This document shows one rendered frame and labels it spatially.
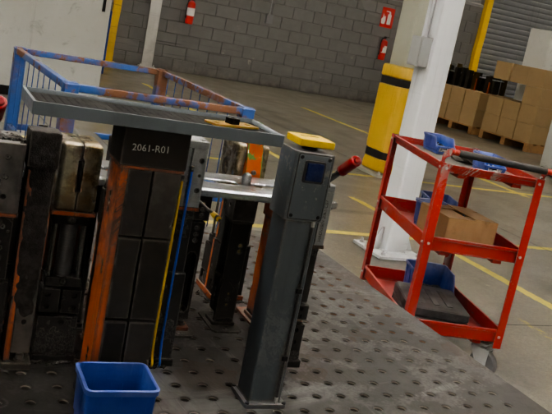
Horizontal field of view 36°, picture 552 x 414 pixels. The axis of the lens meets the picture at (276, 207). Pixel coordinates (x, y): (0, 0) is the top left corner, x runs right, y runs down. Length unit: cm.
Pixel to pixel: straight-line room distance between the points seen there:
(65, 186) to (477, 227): 251
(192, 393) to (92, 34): 828
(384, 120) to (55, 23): 360
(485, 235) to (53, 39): 662
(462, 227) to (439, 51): 199
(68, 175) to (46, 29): 812
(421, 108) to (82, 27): 503
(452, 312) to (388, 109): 502
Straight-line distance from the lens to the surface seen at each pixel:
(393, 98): 856
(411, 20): 863
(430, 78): 542
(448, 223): 362
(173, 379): 152
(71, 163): 142
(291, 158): 136
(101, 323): 133
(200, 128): 124
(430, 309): 375
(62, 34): 955
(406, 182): 549
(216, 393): 150
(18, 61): 447
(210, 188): 161
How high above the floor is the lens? 133
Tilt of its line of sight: 12 degrees down
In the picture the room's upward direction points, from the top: 11 degrees clockwise
